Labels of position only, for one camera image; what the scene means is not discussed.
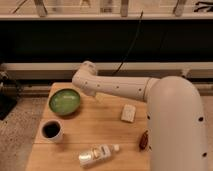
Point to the dark red chili pepper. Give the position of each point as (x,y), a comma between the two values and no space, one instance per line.
(143,141)

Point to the green ceramic bowl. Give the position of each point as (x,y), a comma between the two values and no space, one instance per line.
(64,102)

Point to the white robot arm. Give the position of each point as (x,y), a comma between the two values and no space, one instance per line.
(176,119)

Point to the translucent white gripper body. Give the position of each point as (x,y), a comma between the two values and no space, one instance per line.
(99,97)

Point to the clear plastic bottle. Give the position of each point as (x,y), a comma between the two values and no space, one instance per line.
(97,154)

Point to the white rectangular sponge block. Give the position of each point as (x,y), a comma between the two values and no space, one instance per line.
(128,113)

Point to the white cup with dark liquid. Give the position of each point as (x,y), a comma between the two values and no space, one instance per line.
(52,131)

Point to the black equipment at left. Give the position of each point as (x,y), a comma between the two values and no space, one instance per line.
(8,98)

